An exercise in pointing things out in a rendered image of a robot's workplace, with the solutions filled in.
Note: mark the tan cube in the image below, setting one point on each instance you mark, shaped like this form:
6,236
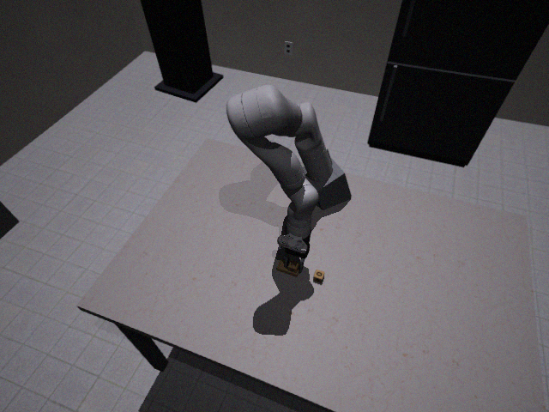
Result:
318,277
293,266

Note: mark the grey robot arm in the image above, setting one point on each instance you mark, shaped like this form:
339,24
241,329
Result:
262,111

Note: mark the tan rectangular tray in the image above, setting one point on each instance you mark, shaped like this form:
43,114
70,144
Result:
281,267

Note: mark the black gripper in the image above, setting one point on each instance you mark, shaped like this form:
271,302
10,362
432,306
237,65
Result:
296,243

